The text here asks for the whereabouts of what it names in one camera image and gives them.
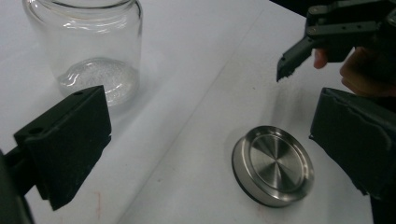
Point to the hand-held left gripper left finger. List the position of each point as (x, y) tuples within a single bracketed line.
[(67, 146)]

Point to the round steel jar lid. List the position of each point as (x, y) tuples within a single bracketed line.
[(274, 166)]

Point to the clear glass jar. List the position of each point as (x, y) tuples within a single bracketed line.
[(93, 46)]

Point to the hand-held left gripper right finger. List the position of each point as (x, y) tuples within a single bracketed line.
[(353, 140)]

